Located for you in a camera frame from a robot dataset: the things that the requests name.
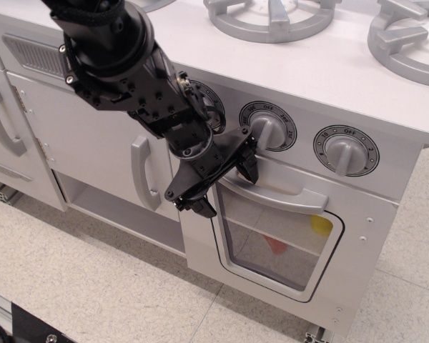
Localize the middle grey temperature knob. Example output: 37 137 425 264
239 101 297 151

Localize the middle silver stove burner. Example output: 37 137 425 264
203 1 339 44

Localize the white cabinet door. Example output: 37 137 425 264
0 70 67 211
8 73 179 221

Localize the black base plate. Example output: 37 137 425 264
0 303 74 342

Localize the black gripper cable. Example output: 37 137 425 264
203 105 225 135

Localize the white oven door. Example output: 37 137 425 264
165 124 400 335

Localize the yellow toy bottle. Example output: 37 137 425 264
310 215 333 237

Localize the silver oven door handle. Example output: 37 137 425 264
219 159 329 214

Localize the grey timer knob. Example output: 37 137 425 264
192 80 226 134
313 125 380 177

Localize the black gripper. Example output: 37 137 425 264
165 126 259 217

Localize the right silver stove burner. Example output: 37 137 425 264
368 1 429 86

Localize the left grey timer knob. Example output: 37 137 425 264
192 80 226 134

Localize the aluminium frame rail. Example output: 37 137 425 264
304 324 335 343

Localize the silver vent grille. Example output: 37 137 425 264
2 34 64 79

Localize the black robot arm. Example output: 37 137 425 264
47 1 259 218

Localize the red toy on lower shelf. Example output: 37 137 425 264
262 235 287 255

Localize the white toy kitchen unit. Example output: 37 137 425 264
0 1 429 342

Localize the silver cabinet door handle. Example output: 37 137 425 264
130 136 162 212

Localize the right grey timer knob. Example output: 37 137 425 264
313 125 380 177

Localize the silver stove burner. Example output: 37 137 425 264
368 1 429 86
203 1 339 44

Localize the left white cabinet door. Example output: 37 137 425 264
0 70 67 211

